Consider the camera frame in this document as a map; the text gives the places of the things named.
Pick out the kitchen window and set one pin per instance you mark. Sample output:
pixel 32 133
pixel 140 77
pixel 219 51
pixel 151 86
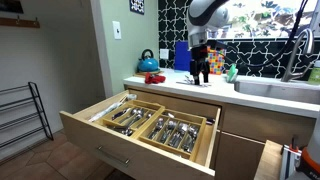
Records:
pixel 266 16

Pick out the patterned tile wall art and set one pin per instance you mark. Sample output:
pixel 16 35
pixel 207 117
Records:
pixel 137 6

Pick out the black metal shoe rack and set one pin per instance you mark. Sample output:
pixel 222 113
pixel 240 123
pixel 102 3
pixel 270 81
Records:
pixel 40 110

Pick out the colourful checkered box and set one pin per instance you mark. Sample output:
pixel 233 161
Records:
pixel 217 63

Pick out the open wooden drawer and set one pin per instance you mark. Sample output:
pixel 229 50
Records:
pixel 100 133

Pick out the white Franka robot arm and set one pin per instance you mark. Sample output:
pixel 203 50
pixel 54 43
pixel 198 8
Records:
pixel 203 16

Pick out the silver kitchen utensil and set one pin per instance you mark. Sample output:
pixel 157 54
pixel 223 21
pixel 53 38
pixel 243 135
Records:
pixel 126 131

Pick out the wooden coat hook rail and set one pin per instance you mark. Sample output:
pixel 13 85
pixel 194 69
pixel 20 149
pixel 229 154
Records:
pixel 20 22

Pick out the grey robot mounting stand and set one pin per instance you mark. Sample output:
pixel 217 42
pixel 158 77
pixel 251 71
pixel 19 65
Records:
pixel 288 160

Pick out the wooden board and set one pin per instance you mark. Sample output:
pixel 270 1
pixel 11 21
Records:
pixel 268 163

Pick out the white wall outlet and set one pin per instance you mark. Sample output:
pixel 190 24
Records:
pixel 164 54

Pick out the silver dinner fork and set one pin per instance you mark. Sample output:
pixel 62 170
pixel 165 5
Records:
pixel 181 128

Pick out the green soap bottle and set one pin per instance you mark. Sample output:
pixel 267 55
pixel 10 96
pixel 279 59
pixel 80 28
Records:
pixel 315 73

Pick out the wide wooden cutlery tray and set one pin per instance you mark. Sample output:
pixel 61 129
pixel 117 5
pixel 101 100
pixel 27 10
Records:
pixel 156 143

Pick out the silver cutlery pile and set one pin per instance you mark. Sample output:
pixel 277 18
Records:
pixel 186 82

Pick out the wooden kitchen cabinet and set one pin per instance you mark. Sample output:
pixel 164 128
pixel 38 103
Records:
pixel 266 126

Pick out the large silver spoon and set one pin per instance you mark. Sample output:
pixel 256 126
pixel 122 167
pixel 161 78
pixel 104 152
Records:
pixel 170 126

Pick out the blue kettle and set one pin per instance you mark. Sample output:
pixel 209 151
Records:
pixel 148 64

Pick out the silver serving spoon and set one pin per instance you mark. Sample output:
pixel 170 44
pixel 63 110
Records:
pixel 138 117
pixel 148 115
pixel 135 112

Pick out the wooden utensil tray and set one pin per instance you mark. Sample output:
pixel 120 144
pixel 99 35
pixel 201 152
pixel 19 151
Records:
pixel 143 128

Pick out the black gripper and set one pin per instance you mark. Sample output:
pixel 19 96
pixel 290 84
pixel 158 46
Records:
pixel 199 63

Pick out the red cloth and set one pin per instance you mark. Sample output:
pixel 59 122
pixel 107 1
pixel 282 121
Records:
pixel 155 78

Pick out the white light switch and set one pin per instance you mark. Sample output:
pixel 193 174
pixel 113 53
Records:
pixel 117 30

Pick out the wooden trivet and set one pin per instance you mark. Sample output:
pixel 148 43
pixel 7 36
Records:
pixel 140 73

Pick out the dark framed picture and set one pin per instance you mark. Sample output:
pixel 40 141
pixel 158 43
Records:
pixel 10 6

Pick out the steel sink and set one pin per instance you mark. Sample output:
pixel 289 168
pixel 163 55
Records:
pixel 276 91

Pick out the silver kitchen faucet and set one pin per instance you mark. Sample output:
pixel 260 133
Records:
pixel 293 56

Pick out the silver knife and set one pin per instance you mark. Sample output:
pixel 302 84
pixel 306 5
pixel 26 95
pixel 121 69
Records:
pixel 210 121

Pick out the silver serving utensil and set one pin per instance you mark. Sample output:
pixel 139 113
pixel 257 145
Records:
pixel 169 115

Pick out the small silver spoon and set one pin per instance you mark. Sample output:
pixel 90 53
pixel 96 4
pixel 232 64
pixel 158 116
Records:
pixel 159 124

